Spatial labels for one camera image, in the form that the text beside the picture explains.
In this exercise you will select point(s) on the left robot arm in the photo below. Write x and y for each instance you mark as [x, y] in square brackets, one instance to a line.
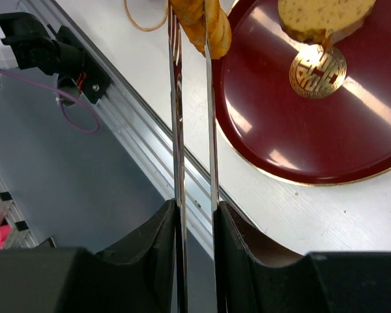
[25, 43]

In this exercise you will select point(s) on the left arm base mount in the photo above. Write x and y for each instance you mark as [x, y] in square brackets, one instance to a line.
[92, 80]

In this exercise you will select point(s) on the aluminium rail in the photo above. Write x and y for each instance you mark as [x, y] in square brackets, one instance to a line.
[136, 107]

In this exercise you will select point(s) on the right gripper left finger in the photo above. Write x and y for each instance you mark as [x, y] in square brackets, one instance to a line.
[135, 274]

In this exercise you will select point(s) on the sliced bread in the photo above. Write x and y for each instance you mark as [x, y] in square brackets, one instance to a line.
[323, 22]

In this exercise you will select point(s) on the red round plate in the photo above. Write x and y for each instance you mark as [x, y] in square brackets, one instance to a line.
[302, 115]

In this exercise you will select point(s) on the long twisted bread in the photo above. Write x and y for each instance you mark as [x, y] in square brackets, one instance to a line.
[205, 23]

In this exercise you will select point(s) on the red paper bag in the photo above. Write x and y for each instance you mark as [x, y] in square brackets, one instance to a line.
[146, 15]

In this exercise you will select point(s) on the metal tongs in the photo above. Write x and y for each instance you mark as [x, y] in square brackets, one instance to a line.
[175, 70]

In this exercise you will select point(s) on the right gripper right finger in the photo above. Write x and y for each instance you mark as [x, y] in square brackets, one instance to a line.
[256, 274]

